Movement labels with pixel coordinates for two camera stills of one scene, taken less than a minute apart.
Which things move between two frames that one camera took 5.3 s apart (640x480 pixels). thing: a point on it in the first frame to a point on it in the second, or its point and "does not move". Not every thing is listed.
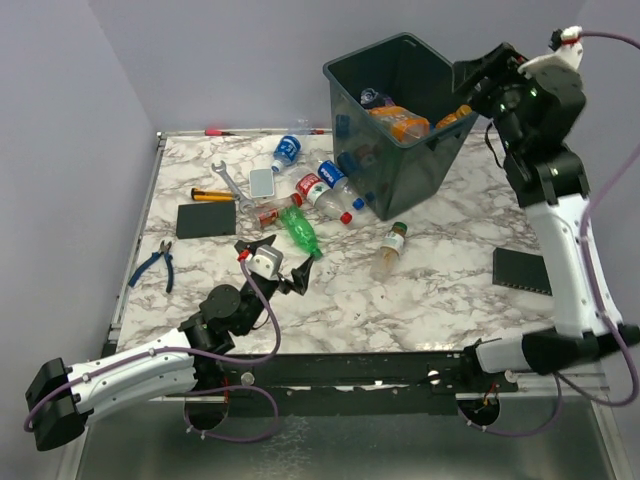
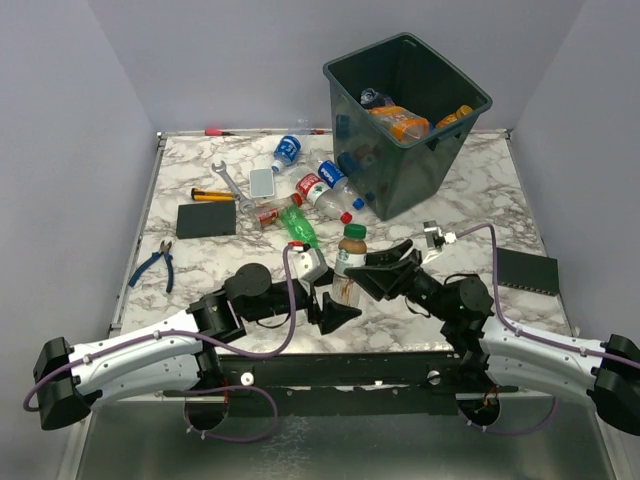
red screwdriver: [210, 132] does not move
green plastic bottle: [299, 226] does not move
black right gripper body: [499, 95] to [425, 291]
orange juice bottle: [461, 111] does not move
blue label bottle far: [286, 152] does not move
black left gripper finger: [301, 275] to [334, 315]
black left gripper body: [257, 303] to [281, 299]
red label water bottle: [319, 193] does not move
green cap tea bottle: [391, 246] to [351, 254]
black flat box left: [206, 219] does not move
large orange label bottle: [401, 123] does not move
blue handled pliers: [164, 250] does not move
